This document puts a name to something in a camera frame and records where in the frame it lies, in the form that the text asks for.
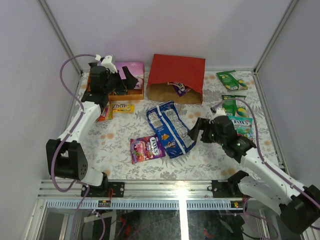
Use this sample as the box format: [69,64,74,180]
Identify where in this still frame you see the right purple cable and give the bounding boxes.
[214,97,320,240]

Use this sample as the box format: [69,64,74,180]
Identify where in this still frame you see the orange wooden tray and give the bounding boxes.
[81,74,144,104]

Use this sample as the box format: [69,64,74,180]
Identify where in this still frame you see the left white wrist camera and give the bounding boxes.
[100,55,118,74]

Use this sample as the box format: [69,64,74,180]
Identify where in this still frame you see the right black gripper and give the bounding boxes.
[187,118,226,146]

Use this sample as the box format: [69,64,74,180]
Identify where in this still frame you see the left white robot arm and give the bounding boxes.
[45,65,138,198]

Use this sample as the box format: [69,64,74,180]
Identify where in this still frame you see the blue snack packet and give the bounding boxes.
[146,100,196,159]

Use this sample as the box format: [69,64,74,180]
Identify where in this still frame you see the teal candy packet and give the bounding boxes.
[228,115,254,140]

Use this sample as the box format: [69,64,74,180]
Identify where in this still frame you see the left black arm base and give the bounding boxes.
[86,181,125,199]

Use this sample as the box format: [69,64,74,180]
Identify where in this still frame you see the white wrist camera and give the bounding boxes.
[210,107,226,118]
[100,55,118,74]

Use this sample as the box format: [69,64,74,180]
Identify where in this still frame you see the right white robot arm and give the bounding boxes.
[188,115,320,234]

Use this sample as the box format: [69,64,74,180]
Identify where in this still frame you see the floral table mat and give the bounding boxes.
[81,70,283,181]

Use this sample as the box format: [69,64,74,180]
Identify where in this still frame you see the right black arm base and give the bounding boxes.
[211,172,249,199]

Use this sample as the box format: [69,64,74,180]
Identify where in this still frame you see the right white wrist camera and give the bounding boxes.
[210,107,226,118]

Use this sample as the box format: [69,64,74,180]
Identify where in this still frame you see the green snack packet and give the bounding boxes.
[216,70,249,91]
[221,95,247,118]

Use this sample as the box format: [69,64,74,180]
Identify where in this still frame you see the small purple chocolate packet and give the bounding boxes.
[167,82,191,97]

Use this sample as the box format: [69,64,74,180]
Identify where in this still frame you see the purple candy packet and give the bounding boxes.
[130,134,166,164]

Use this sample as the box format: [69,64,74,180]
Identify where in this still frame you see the yellow chocolate candy packet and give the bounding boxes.
[112,104,135,113]

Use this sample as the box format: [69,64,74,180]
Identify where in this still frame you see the purple folded cloth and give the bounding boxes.
[115,61,145,90]

